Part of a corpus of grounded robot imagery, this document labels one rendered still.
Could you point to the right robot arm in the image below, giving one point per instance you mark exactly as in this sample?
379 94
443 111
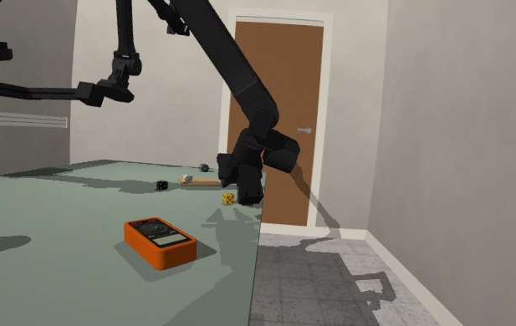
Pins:
280 151

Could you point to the tan flat mat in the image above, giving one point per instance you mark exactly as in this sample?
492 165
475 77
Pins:
200 182

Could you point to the orange multimeter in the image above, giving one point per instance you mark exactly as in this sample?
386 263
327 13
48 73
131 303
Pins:
161 244

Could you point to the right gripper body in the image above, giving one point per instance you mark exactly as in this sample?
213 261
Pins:
222 160

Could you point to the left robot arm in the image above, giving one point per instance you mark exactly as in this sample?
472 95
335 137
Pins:
124 66

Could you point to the yellow die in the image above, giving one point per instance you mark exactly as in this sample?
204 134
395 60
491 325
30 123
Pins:
228 198

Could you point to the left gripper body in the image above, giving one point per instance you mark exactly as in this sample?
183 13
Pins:
178 30

